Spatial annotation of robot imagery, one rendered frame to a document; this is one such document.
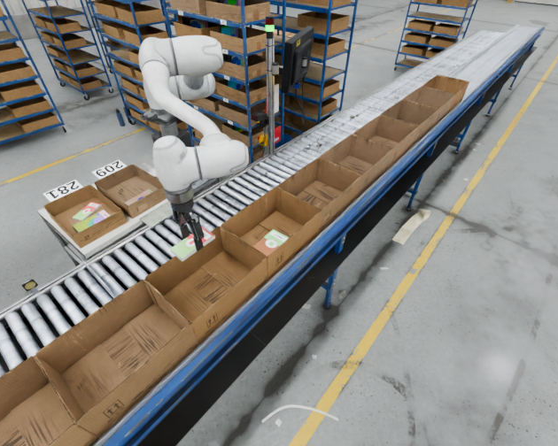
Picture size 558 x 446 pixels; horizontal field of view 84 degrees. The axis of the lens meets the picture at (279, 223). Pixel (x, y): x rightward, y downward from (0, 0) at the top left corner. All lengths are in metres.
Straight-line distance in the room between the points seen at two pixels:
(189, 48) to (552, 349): 2.80
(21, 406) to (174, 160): 0.96
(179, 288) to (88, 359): 0.41
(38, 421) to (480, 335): 2.46
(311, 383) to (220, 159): 1.57
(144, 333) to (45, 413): 0.36
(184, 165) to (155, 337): 0.69
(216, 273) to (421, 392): 1.47
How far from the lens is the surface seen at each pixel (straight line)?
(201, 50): 1.40
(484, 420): 2.41
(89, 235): 2.00
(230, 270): 1.46
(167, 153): 0.96
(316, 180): 1.98
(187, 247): 1.23
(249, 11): 2.71
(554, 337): 2.97
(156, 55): 1.39
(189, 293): 1.42
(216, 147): 1.00
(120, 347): 1.39
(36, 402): 1.43
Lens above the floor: 2.03
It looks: 43 degrees down
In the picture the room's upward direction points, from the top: 1 degrees clockwise
